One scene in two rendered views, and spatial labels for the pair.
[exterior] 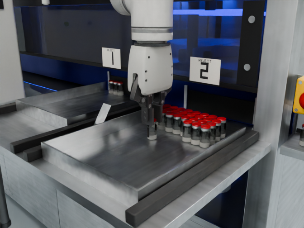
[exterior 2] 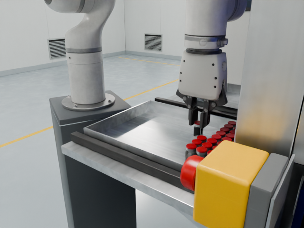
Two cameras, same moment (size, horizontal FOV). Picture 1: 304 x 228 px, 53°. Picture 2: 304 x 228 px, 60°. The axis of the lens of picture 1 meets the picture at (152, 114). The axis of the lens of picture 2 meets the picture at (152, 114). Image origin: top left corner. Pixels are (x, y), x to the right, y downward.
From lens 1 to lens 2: 0.74 m
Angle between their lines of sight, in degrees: 79
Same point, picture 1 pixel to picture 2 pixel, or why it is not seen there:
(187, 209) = (83, 156)
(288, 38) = (244, 72)
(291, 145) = not seen: outside the picture
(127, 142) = (184, 130)
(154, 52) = (189, 58)
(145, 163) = (145, 139)
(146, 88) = (180, 87)
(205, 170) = (125, 158)
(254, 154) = (181, 199)
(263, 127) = not seen: hidden behind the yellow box
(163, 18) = (191, 26)
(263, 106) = not seen: hidden behind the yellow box
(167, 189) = (93, 141)
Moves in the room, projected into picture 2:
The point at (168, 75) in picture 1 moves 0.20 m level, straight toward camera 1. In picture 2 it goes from (207, 85) to (111, 86)
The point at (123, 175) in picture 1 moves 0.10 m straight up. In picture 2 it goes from (128, 133) to (126, 95)
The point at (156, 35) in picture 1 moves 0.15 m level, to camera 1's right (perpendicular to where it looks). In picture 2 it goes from (186, 41) to (206, 52)
